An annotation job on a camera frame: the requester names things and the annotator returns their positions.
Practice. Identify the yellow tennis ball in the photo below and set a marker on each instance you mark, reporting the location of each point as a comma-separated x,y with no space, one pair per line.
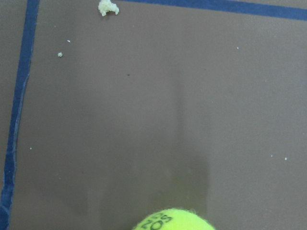
173,219

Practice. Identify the large white crumb left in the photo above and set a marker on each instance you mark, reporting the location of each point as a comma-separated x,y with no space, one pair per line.
106,6

